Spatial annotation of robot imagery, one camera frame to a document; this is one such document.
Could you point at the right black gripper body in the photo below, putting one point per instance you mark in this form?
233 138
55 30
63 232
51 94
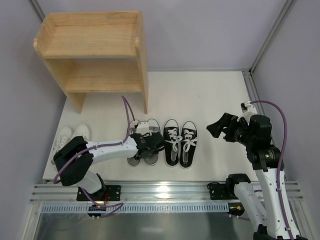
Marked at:
227 128

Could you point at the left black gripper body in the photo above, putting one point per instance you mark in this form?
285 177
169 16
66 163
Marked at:
155 140

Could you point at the grey canvas sneaker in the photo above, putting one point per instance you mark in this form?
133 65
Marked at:
154 127
134 160

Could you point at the black canvas sneaker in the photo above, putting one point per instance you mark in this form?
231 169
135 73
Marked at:
172 142
188 144

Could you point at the white sneaker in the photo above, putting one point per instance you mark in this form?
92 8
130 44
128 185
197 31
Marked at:
63 137
83 131

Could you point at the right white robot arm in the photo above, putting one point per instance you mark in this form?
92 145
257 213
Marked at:
271 218

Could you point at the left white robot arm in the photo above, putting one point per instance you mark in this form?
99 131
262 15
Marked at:
74 160

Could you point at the wooden two-tier shoe shelf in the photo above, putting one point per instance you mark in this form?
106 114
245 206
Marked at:
95 52

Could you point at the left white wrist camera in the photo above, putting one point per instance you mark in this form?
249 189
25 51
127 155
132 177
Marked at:
139 127

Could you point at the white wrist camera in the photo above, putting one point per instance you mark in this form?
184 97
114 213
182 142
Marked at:
248 110
139 127

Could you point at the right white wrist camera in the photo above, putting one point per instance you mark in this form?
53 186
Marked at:
248 110

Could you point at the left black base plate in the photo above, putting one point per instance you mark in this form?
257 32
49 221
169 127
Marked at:
109 192

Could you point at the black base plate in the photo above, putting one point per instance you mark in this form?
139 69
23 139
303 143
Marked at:
220 191
109 192

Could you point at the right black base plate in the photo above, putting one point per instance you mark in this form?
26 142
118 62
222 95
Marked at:
220 191

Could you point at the grey slotted cable duct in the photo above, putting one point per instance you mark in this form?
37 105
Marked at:
138 208

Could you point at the right aluminium frame rail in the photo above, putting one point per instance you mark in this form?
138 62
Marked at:
292 188

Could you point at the aluminium mounting rail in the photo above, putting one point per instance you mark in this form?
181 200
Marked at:
130 192

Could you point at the right corner aluminium post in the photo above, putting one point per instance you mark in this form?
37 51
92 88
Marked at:
275 28

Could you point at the corner aluminium post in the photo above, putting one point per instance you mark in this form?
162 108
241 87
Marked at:
37 10
275 28

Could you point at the left corner aluminium post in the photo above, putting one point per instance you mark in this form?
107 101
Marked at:
37 10

